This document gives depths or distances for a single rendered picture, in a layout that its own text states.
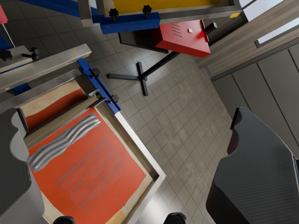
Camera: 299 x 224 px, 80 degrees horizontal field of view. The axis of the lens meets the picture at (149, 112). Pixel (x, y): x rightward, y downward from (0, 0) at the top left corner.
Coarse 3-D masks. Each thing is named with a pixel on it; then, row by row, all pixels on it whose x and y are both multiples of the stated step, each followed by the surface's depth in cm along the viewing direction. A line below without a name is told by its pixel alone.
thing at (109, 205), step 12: (36, 120) 77; (60, 132) 82; (36, 144) 75; (72, 144) 84; (60, 156) 79; (72, 156) 82; (48, 168) 75; (60, 168) 78; (36, 180) 72; (48, 180) 74; (48, 192) 73; (60, 192) 76; (108, 192) 88; (60, 204) 74; (72, 204) 77; (96, 204) 83; (108, 204) 86; (120, 204) 90; (72, 216) 76; (84, 216) 79; (96, 216) 82; (108, 216) 85
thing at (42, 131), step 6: (90, 96) 85; (84, 102) 82; (90, 102) 84; (72, 108) 78; (78, 108) 79; (84, 108) 83; (66, 114) 75; (72, 114) 77; (54, 120) 72; (60, 120) 73; (66, 120) 80; (42, 126) 69; (48, 126) 70; (54, 126) 71; (36, 132) 67; (42, 132) 68; (24, 138) 64; (30, 138) 65; (36, 138) 67
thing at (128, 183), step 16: (64, 96) 87; (80, 96) 92; (48, 112) 81; (96, 112) 95; (64, 128) 83; (96, 128) 93; (80, 144) 86; (96, 144) 91; (112, 144) 96; (128, 160) 99; (128, 176) 97; (144, 176) 103; (112, 192) 89; (128, 192) 94
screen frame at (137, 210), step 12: (72, 72) 89; (48, 84) 81; (60, 84) 84; (24, 96) 74; (36, 96) 77; (0, 108) 68; (108, 108) 98; (120, 120) 99; (132, 132) 102; (144, 156) 103; (156, 168) 105; (156, 180) 103; (144, 192) 100; (144, 204) 94; (132, 216) 88
